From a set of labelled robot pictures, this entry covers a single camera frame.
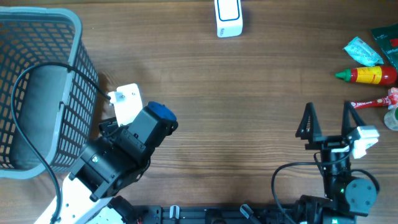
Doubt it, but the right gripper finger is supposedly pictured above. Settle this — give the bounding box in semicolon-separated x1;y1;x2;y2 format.
295;102;322;142
341;101;366;136

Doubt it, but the red sachet pack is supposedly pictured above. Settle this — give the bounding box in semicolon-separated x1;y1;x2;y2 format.
351;96;397;110

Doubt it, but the sriracha bottle green cap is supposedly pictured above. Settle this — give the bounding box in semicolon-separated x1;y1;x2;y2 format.
335;66;397;85

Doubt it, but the green lid jar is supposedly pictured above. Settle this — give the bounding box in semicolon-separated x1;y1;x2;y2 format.
384;108;398;131

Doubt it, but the red white tissue packet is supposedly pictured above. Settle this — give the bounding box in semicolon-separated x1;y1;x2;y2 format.
387;87;398;110

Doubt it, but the mint green wipes packet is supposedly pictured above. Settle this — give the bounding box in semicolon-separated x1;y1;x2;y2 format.
343;37;384;67

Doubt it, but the green 3M gloves packet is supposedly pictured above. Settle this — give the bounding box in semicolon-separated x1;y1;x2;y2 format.
371;24;397;70

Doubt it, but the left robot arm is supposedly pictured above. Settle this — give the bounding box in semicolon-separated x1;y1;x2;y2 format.
36;101;178;223

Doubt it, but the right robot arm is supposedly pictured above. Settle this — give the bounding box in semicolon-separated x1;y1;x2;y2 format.
293;102;380;223

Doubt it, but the white barcode scanner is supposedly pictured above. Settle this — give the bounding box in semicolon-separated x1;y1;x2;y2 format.
214;0;243;38

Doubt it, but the grey plastic mesh basket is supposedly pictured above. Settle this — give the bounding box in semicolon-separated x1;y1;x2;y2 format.
1;7;98;179

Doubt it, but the black right camera cable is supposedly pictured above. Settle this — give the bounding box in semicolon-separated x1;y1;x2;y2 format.
271;141;355;224

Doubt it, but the black camera cable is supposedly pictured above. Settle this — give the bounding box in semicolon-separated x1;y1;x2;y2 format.
271;141;355;224
10;62;112;224

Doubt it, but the black left camera cable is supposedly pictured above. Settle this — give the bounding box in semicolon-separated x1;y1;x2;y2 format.
10;62;112;224

